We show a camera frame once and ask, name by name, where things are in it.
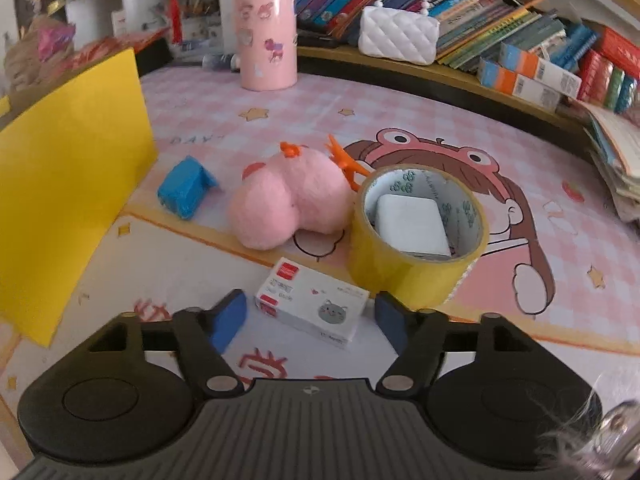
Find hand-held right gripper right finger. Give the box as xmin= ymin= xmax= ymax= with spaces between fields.
xmin=374 ymin=291 xmax=548 ymax=398

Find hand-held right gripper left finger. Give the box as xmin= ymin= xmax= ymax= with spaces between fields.
xmin=87 ymin=289 xmax=248 ymax=398

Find yellow tape roll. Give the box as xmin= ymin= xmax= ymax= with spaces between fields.
xmin=347 ymin=165 xmax=491 ymax=311

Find small white cat-print box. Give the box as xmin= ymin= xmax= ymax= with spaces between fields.
xmin=253 ymin=256 xmax=371 ymax=351

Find white paper sheet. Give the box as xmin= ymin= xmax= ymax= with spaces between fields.
xmin=374 ymin=194 xmax=453 ymax=263

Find pink plush toy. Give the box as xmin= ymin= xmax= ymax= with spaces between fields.
xmin=227 ymin=142 xmax=358 ymax=251

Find blue plastic packet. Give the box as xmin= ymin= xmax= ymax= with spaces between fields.
xmin=157 ymin=156 xmax=221 ymax=221

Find orange hair clip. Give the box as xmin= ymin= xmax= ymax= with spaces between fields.
xmin=325 ymin=133 xmax=373 ymax=192

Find yellow cardboard box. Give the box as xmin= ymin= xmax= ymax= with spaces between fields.
xmin=0 ymin=47 xmax=158 ymax=348

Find grey fur trim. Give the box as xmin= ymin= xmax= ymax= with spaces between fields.
xmin=532 ymin=385 xmax=640 ymax=480

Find wooden bookshelf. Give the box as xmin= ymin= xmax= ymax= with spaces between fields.
xmin=295 ymin=0 xmax=640 ymax=156

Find dark spray bottle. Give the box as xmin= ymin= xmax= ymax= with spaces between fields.
xmin=202 ymin=53 xmax=241 ymax=71

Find orange and white carton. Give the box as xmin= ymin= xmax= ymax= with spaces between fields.
xmin=477 ymin=57 xmax=566 ymax=113
xmin=500 ymin=42 xmax=583 ymax=98

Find black keyboard piano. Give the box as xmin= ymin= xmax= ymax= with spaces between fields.
xmin=135 ymin=40 xmax=171 ymax=77

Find stack of open books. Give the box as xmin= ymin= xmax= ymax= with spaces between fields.
xmin=582 ymin=102 xmax=640 ymax=223

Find pink sticker canister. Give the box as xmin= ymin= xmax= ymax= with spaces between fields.
xmin=232 ymin=0 xmax=299 ymax=92

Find pen holder with brushes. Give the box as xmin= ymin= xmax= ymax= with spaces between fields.
xmin=180 ymin=0 xmax=223 ymax=53

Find red plastic wrap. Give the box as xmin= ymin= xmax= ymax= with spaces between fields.
xmin=70 ymin=27 xmax=171 ymax=68

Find red brush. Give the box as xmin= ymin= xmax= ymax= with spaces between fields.
xmin=169 ymin=0 xmax=185 ymax=46

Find row of colourful books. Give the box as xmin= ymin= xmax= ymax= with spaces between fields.
xmin=295 ymin=0 xmax=601 ymax=73

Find pink foil packets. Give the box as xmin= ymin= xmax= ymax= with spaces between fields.
xmin=37 ymin=25 xmax=76 ymax=61

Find brown plush cloth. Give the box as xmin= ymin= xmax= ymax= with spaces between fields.
xmin=5 ymin=15 xmax=76 ymax=91

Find white desk shelf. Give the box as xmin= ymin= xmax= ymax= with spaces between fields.
xmin=65 ymin=0 xmax=221 ymax=51

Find row of red-spined books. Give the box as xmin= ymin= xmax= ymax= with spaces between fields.
xmin=575 ymin=25 xmax=640 ymax=116

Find white quilted pearl-handle handbag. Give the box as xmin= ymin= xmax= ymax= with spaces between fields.
xmin=359 ymin=0 xmax=441 ymax=66

